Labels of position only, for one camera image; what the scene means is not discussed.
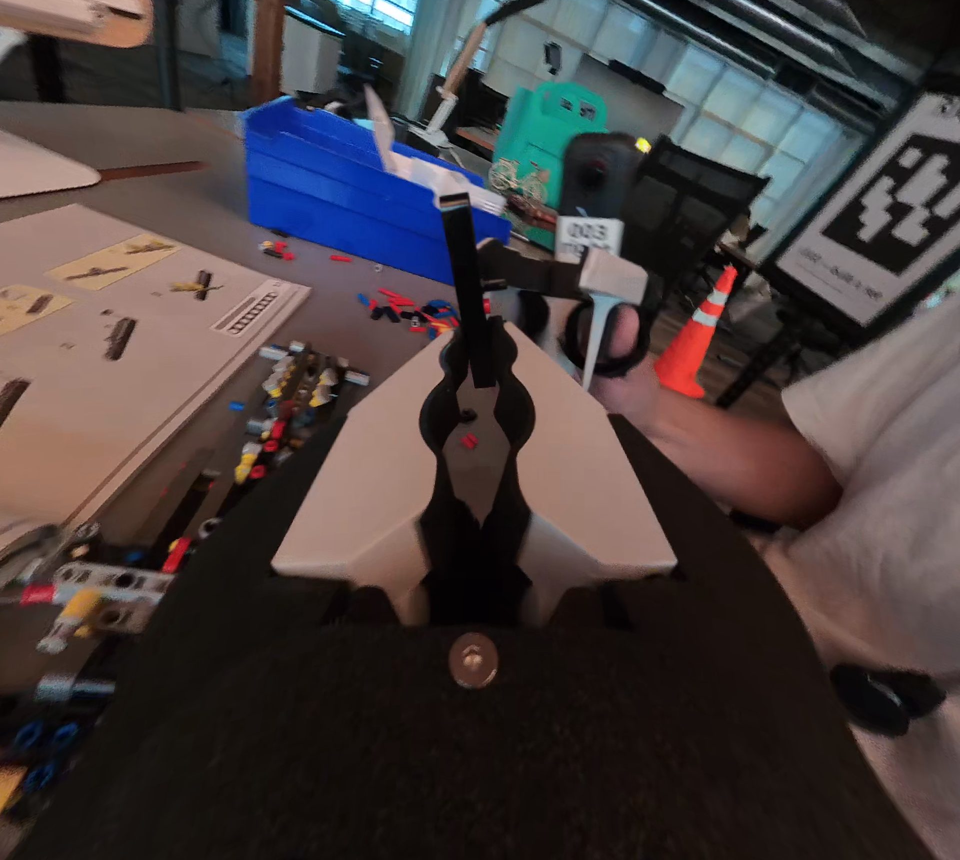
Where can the orange traffic cone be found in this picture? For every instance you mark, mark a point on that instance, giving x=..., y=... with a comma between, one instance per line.
x=694, y=343

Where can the black white marker sign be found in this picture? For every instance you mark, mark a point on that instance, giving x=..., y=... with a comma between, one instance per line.
x=862, y=260

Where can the person's right forearm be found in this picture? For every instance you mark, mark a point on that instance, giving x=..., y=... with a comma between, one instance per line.
x=750, y=463

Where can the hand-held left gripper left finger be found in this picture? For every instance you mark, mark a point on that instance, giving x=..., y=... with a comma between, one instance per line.
x=360, y=485

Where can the crumpled white plastic bag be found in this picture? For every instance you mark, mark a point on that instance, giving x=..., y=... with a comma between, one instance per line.
x=435, y=174

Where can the teal bag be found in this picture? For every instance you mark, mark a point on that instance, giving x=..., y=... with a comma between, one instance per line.
x=540, y=125

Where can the blue plastic bin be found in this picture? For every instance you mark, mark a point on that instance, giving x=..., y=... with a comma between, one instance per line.
x=322, y=200

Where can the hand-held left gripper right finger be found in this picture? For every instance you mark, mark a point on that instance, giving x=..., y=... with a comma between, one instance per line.
x=592, y=485

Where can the black mesh chair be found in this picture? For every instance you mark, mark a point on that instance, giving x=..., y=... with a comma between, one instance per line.
x=705, y=215

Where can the miniature bicycle model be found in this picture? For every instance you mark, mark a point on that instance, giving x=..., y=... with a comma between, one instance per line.
x=532, y=185

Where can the open instruction booklet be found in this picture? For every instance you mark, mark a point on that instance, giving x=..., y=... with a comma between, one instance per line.
x=112, y=365

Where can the pile of small lego pins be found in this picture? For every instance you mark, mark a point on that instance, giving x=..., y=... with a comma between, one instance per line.
x=420, y=313

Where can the person's right hand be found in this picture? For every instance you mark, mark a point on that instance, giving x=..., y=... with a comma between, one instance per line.
x=630, y=399

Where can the black lego beam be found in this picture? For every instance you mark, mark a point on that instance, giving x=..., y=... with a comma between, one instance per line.
x=461, y=260

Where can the wooden document stand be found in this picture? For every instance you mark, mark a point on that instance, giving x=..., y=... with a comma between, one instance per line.
x=127, y=28

